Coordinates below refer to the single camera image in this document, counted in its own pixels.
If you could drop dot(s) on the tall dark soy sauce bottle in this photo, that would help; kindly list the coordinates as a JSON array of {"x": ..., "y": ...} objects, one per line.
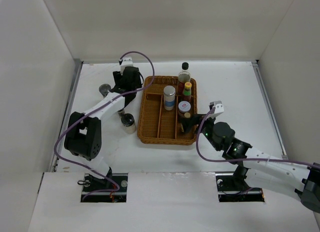
[{"x": 183, "y": 77}]

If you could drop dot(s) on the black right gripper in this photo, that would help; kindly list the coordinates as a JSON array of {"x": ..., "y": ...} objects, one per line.
[{"x": 187, "y": 123}]

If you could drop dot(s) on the clear salt grinder black top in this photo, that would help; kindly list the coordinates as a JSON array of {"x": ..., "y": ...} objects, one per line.
[{"x": 104, "y": 89}]

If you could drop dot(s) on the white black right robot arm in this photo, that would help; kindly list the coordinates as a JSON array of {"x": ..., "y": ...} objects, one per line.
[{"x": 299, "y": 180}]

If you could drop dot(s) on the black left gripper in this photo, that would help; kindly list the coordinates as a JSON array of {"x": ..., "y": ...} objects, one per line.
[{"x": 119, "y": 77}]

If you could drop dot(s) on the brown wicker divided basket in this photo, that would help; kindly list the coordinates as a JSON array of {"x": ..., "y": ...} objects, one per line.
[{"x": 156, "y": 125}]

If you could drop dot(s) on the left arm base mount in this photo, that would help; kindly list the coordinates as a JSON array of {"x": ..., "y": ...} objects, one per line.
[{"x": 95, "y": 190}]

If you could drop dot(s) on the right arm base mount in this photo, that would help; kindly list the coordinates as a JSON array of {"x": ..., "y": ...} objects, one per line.
[{"x": 231, "y": 187}]

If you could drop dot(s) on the yellow label sesame oil bottle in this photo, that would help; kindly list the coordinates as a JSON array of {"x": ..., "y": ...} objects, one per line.
[{"x": 186, "y": 116}]

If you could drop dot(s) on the clear glass shaker jar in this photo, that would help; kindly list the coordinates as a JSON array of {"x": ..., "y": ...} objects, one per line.
[{"x": 128, "y": 123}]

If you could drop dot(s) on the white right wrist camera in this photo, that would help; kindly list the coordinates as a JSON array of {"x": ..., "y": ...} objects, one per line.
[{"x": 216, "y": 108}]

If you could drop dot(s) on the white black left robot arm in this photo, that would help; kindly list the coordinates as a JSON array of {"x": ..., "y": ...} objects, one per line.
[{"x": 83, "y": 137}]

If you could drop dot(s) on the small black pepper grinder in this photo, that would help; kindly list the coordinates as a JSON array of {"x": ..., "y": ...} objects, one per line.
[{"x": 121, "y": 112}]

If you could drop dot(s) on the silver lid white pepper jar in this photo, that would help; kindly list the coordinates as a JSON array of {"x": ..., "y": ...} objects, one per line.
[{"x": 169, "y": 96}]

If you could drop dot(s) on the green label chili sauce bottle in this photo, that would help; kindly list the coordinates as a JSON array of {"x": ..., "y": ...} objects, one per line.
[{"x": 187, "y": 92}]

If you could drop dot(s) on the white lid red label jar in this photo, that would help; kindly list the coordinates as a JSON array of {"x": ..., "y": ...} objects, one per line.
[{"x": 183, "y": 107}]

